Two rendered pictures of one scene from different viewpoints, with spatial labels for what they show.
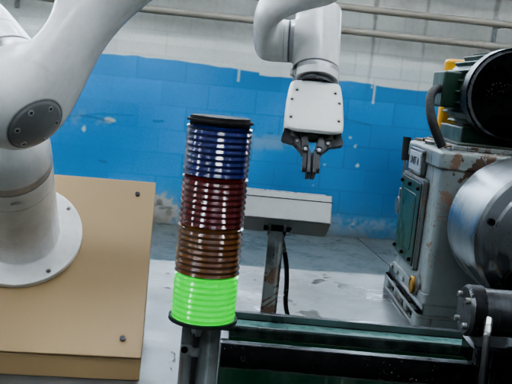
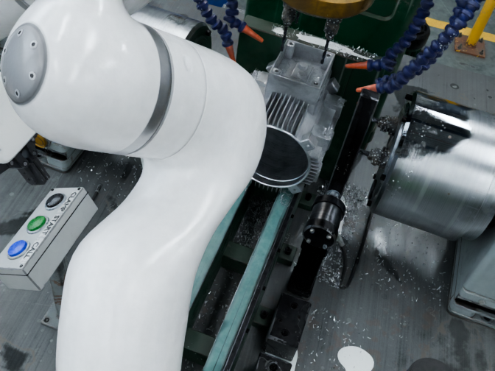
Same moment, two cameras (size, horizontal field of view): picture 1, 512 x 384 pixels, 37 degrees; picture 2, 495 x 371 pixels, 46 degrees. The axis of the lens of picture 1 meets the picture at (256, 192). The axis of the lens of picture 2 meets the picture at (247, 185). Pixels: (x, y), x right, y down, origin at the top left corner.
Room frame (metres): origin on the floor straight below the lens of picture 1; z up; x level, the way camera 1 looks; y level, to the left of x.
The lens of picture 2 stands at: (0.85, 0.38, 1.81)
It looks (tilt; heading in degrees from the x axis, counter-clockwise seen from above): 48 degrees down; 283
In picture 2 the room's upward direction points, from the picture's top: 11 degrees clockwise
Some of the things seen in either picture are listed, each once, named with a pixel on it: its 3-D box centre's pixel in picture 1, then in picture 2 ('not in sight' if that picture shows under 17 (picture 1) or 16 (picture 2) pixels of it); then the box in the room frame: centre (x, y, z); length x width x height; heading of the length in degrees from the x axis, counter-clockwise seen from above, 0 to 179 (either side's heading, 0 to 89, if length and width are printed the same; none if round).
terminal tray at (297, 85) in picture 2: not in sight; (299, 77); (1.00, -0.53, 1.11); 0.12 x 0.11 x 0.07; 92
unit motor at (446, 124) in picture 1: (465, 148); not in sight; (1.63, -0.44, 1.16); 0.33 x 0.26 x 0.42; 2
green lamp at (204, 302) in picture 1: (204, 295); not in sight; (0.68, 0.04, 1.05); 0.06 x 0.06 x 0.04
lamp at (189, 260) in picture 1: (209, 248); not in sight; (0.68, 0.04, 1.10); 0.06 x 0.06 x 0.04
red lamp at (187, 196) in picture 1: (213, 200); not in sight; (0.68, 0.04, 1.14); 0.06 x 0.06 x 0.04
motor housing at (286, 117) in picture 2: not in sight; (284, 125); (1.00, -0.49, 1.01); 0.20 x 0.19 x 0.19; 92
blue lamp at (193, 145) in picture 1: (217, 150); not in sight; (0.68, 0.04, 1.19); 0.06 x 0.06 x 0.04
